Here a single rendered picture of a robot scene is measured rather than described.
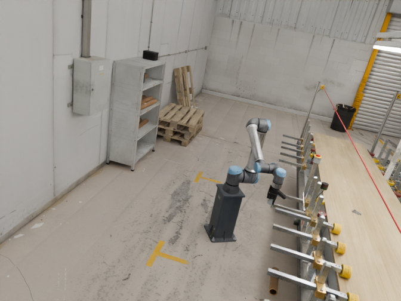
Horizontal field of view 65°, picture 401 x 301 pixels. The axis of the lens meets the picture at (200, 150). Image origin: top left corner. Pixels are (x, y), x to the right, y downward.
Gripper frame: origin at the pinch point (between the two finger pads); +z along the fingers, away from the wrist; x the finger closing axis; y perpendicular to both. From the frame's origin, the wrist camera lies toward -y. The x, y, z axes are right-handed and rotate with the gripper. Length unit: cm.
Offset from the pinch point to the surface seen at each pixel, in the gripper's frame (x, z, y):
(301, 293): 81, 12, -30
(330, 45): -779, -139, -79
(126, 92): -126, -29, 221
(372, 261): 48, -9, -74
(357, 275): 69, -9, -60
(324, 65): -779, -81, -82
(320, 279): 98, -18, -31
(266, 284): 6, 82, -18
